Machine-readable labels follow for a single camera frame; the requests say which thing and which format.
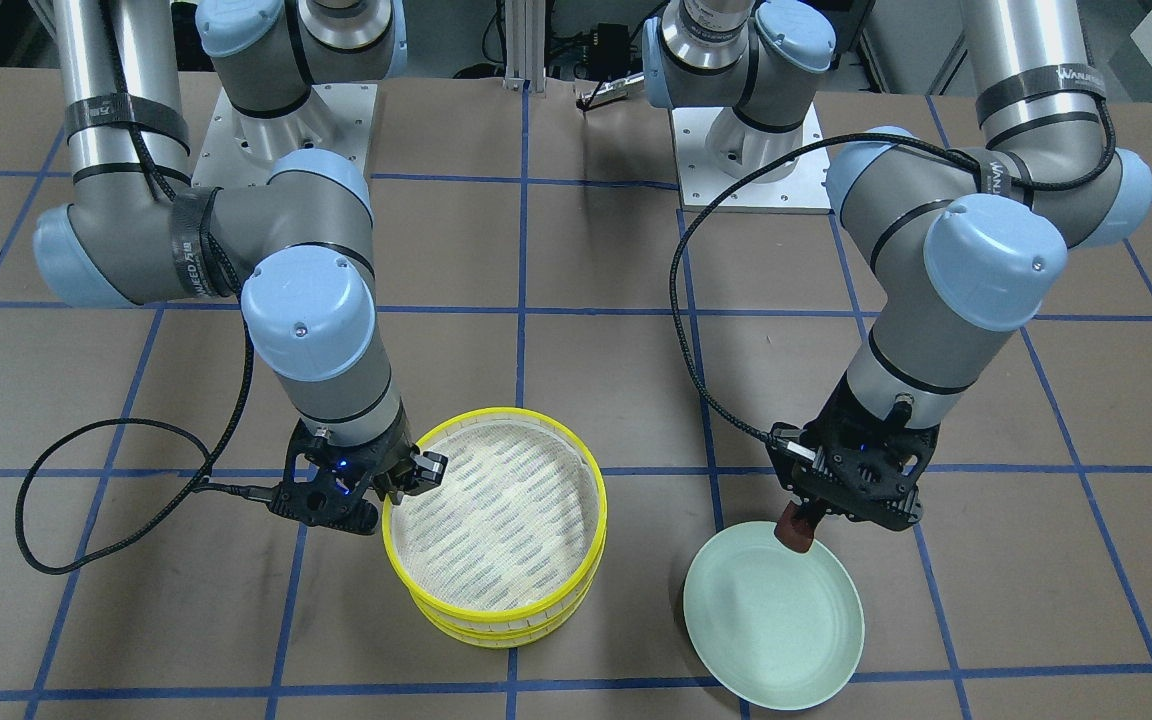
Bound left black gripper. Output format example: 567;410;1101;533
786;381;897;546

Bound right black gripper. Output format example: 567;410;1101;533
356;410;449;506

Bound yellow top steamer layer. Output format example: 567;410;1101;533
381;407;608;623

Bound yellow steamer layer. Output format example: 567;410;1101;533
411;566;598;650
381;407;608;623

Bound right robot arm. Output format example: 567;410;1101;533
33;1;447;501

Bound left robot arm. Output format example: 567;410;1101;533
644;1;1152;553

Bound yellow bottom steamer layer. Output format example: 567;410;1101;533
411;566;598;650

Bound light green bowl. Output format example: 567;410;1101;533
684;521;867;711

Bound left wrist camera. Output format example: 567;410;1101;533
767;423;940;535

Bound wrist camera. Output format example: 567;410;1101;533
767;423;940;535
268;420;380;536

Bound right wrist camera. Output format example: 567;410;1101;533
268;420;380;536

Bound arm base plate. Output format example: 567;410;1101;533
192;83;380;188
669;105;829;214

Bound aluminium frame post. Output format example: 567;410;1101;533
502;0;547;94

